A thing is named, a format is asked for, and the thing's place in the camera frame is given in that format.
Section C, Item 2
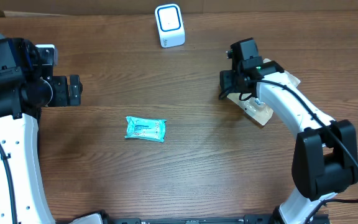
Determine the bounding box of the beige snack pouch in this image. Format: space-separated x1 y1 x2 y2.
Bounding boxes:
219 57 301 126

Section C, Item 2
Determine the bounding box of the teal wet wipes pack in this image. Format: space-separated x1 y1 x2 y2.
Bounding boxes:
124 116 167 142

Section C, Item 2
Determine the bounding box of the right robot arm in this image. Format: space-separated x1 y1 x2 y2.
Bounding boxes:
219 38 358 223

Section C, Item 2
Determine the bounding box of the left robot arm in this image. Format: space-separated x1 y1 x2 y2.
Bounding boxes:
0 34 83 223

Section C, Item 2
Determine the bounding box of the white barcode scanner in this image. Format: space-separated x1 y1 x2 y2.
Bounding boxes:
155 3 185 48

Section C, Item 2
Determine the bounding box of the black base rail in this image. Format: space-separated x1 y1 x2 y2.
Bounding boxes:
110 213 331 224

